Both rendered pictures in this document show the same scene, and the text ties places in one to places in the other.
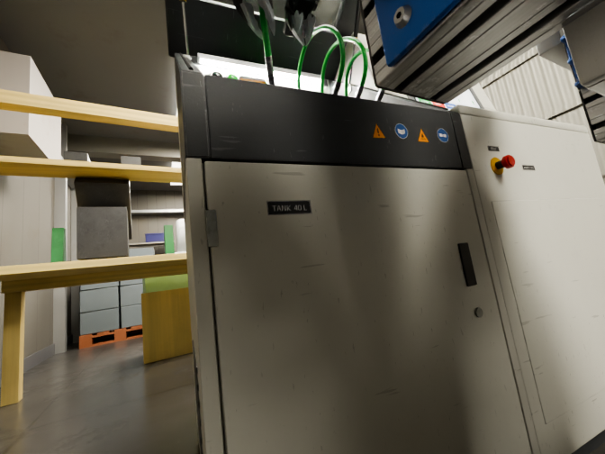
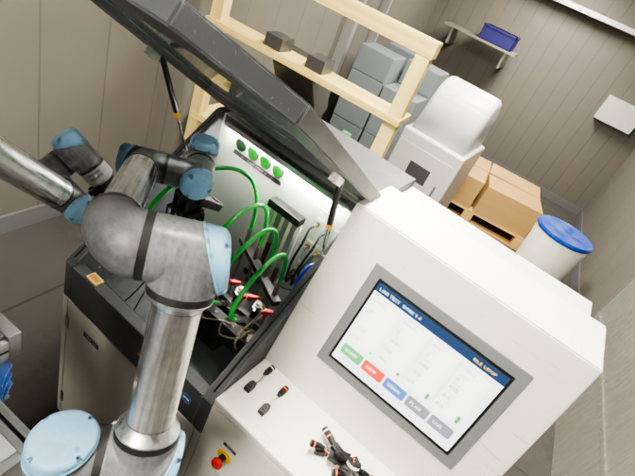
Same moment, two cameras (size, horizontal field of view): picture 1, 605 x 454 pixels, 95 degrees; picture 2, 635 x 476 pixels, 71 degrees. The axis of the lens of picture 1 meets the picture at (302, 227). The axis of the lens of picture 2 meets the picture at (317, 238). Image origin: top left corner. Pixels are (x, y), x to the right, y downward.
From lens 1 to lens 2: 1.86 m
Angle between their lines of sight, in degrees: 60
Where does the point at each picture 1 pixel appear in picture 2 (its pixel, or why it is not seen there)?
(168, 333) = not seen: hidden behind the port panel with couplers
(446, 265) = not seen: hidden behind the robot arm
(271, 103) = (94, 297)
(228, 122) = (77, 292)
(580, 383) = not seen: outside the picture
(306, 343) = (86, 380)
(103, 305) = (351, 118)
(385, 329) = (113, 412)
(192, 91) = (68, 271)
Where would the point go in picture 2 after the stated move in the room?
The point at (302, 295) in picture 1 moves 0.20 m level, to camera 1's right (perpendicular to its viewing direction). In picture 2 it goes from (88, 368) to (98, 416)
